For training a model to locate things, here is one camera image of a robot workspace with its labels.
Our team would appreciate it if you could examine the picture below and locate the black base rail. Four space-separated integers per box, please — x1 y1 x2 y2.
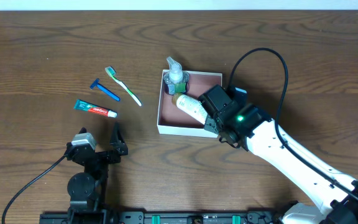
39 210 277 224

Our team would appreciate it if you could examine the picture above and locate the black cable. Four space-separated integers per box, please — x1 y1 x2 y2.
227 47 358 208
1 154 68 224

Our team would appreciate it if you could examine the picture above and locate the Colgate toothpaste tube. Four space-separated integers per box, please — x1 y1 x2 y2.
74 99 117 118

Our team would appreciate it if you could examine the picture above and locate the clear pump soap bottle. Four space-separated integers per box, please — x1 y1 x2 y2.
163 57 190 95

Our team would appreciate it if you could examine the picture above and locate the white open cardboard box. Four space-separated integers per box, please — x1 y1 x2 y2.
157 71 223 138

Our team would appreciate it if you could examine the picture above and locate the left black cable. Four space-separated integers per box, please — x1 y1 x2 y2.
1 154 68 224

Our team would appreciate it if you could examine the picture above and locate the white lotion tube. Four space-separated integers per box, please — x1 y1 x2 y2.
172 93 208 124

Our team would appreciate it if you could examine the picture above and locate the green white toothbrush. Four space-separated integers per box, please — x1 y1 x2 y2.
105 66 142 106

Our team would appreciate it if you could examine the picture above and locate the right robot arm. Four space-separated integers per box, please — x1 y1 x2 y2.
198 85 358 223

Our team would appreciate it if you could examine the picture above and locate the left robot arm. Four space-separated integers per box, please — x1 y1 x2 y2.
64 123 128 223

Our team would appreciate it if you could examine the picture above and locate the right black cable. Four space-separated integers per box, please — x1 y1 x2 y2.
227 47 358 208

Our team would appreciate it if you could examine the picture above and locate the blue disposable razor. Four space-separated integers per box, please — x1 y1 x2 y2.
89 78 121 101

